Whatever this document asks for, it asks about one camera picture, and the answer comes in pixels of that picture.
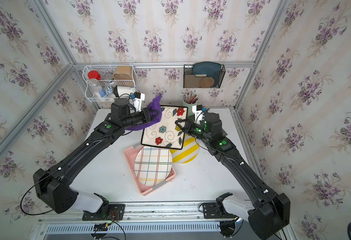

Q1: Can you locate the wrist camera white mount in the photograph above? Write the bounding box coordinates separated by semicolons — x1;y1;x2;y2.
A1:
131;92;145;112
192;105;206;124

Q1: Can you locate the clear plastic bottle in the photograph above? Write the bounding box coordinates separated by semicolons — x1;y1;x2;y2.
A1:
88;79;106;98

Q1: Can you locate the coloured pencils bunch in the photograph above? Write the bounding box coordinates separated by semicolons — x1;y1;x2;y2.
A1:
183;92;198;105

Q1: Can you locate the green pencil cup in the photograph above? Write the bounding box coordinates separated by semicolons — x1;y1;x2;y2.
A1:
182;101;197;117

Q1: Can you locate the pink plastic dish tray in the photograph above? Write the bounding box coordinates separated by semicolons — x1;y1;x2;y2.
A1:
124;146;176;196

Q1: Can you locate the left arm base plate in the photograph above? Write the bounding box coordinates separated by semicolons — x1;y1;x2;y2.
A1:
82;204;126;221

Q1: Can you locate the round cork coaster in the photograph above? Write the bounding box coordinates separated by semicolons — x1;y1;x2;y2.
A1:
199;77;215;88

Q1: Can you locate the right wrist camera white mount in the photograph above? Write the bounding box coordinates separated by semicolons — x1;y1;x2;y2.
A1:
192;105;206;124

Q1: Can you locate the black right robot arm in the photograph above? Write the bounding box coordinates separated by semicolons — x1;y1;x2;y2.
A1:
175;112;291;240

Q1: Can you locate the white cylindrical canister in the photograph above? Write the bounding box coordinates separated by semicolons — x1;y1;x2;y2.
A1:
113;85;136;98

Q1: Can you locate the round plaid pattern plate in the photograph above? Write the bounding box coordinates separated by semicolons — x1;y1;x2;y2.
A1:
134;146;172;187

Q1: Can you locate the white wire wall basket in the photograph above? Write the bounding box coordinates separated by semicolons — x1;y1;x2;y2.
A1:
82;65;137;102

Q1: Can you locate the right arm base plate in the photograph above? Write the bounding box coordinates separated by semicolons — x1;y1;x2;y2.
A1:
198;202;222;219

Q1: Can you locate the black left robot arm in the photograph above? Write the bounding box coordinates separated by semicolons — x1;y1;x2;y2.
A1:
33;97;161;219

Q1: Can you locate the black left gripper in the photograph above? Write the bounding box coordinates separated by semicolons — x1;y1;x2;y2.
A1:
123;109;163;131

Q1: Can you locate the black mesh wall organizer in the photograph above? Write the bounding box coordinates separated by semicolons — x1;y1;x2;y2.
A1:
183;64;226;89

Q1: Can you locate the yellow white striped round plate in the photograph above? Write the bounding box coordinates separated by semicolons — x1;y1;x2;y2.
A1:
170;135;200;164

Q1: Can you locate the red lid jar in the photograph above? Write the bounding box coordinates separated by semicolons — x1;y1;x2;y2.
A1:
87;71;101;81

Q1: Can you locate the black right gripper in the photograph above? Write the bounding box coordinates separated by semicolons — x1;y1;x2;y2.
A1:
175;118;214;144

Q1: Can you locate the purple microfibre cloth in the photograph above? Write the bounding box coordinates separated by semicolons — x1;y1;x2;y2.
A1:
127;94;162;131

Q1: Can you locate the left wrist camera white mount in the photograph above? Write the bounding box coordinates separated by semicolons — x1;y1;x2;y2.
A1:
131;92;145;112

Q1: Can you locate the square floral plate black rim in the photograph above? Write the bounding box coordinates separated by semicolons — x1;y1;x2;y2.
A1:
141;106;188;150

